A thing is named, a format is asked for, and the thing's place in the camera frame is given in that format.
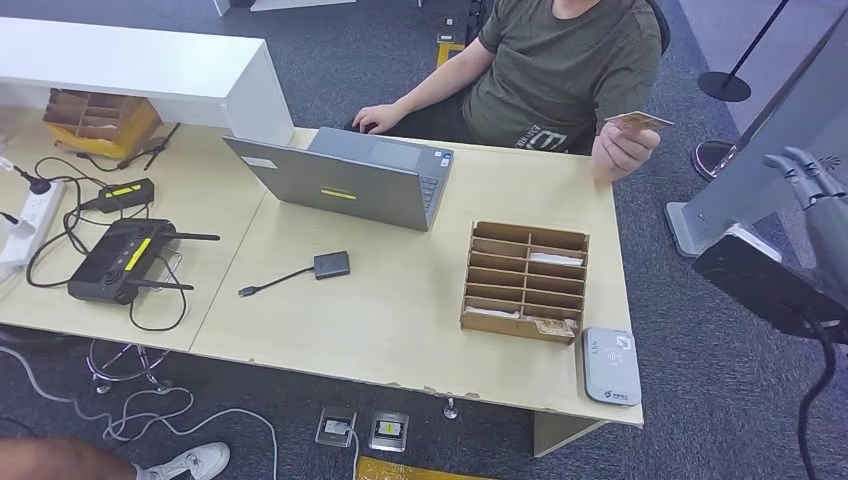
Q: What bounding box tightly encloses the person's left hand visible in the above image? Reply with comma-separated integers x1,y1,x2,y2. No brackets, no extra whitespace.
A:
590,122,662,184

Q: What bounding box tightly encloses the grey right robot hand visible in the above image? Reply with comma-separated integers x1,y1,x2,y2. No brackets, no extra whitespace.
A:
763,146,848,294

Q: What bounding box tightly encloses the person's right hand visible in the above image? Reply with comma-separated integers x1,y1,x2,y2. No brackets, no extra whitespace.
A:
352,103,405,136

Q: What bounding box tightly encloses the ID card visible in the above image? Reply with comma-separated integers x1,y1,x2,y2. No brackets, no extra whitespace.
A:
604,110,675,132

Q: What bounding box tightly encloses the seated person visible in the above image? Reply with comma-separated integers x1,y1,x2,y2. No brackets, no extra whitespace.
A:
343,0,676,185

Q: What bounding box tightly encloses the white card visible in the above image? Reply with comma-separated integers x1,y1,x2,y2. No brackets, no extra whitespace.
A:
527,251,586,268

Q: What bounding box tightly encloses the cardboard card organizer box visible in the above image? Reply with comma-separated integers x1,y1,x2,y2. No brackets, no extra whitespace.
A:
459,220,591,347

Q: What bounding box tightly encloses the patterned room key card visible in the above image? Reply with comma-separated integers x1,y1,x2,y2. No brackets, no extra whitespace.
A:
529,316,579,338

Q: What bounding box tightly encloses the pale card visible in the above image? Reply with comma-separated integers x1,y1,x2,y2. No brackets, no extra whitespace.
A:
463,305,521,321

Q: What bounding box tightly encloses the grey card reader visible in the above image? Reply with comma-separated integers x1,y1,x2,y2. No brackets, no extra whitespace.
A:
581,327,643,408

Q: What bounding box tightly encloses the person's bare leg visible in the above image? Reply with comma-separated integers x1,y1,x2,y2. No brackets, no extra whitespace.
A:
0,437,144,480

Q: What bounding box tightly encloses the grey laptop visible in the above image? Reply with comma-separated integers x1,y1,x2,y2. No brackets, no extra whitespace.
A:
221,125,456,233

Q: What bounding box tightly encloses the chrome stanchion base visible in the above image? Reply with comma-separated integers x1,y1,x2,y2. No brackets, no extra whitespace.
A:
690,139,738,183

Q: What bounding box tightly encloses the grey kiosk stand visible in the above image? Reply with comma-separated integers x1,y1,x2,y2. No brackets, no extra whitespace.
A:
664,6,848,260

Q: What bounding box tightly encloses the short yellow floor tape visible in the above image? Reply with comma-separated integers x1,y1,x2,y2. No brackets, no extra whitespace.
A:
435,40,466,69

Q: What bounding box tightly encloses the black stanchion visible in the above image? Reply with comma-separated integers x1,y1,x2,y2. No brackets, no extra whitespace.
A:
696,0,791,104

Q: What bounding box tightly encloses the black office chair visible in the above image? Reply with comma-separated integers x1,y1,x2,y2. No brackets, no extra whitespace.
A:
645,0,672,56

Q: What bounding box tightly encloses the white furniture base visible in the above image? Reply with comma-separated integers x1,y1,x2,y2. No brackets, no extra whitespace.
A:
210,0,359,18

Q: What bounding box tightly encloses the white counter shelf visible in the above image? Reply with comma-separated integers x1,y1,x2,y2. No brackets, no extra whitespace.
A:
0,16,296,148

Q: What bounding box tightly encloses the black charger with yellow label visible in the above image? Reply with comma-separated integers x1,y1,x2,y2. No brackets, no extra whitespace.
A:
97,177,156,215

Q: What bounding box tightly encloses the cardboard organizer with yellow base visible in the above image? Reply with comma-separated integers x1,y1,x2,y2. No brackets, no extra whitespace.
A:
42,88,164,160

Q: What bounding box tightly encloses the wooden desk leg panel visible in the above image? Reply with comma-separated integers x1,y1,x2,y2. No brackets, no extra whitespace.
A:
533,410,607,460

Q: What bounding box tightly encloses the black remote controller with antennas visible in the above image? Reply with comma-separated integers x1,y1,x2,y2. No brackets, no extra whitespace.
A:
66,218,222,307

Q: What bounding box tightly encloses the floor socket with white plug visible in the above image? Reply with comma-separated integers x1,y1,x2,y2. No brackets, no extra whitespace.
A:
313,405,359,450

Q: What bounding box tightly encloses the floor socket with yellow label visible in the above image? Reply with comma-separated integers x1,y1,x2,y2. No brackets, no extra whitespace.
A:
368,410,411,454

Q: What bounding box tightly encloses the black plug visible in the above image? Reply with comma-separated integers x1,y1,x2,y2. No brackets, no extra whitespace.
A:
13,165,53,197

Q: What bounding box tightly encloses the wide yellow floor tape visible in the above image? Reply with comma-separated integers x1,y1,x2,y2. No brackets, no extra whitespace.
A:
355,455,495,480

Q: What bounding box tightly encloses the white power strip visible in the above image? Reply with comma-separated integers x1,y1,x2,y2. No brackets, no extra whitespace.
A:
0,180,68,270

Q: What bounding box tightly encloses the white plug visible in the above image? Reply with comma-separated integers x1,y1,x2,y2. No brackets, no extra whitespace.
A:
0,211,36,241

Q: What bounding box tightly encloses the chrome chair base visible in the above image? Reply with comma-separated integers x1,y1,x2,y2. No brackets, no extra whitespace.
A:
84,339,175,396

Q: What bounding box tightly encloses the white shoe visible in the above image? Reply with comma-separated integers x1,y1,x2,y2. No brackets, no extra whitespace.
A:
135,441,232,480

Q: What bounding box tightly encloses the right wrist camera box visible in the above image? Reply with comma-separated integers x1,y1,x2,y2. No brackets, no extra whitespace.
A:
690,223,848,346

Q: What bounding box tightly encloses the black USB adapter with cable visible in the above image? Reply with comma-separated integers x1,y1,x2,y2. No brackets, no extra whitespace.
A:
238,250,351,299

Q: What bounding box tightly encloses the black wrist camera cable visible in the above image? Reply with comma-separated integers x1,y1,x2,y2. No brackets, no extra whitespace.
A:
796,316,838,480

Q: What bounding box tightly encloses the black cable with small adapter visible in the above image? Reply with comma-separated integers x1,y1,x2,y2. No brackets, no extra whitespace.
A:
74,122,181,172

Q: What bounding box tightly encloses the thin black controller cable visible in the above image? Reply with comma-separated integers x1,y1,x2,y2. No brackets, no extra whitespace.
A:
128,254,190,334

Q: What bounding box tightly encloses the thick black power cable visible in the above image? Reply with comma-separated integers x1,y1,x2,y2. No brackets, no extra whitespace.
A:
25,157,154,290

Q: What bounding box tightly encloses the white socket plug cable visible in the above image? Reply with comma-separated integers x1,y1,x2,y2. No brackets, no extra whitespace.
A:
341,423,361,480

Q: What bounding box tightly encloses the long white floor cable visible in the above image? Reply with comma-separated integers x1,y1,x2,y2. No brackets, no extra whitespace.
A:
0,344,280,480

